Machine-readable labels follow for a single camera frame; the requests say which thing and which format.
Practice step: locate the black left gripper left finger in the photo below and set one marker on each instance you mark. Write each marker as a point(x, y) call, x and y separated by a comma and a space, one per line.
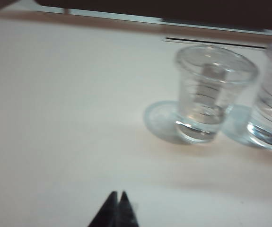
point(107, 212)

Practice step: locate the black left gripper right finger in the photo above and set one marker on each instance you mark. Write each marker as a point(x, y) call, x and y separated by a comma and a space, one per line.
point(126, 212)

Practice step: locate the small clear plastic cup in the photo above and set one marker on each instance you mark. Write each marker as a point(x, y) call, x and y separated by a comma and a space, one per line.
point(204, 113)

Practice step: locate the brown desk partition panel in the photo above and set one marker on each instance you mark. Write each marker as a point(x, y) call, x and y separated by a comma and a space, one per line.
point(150, 7)

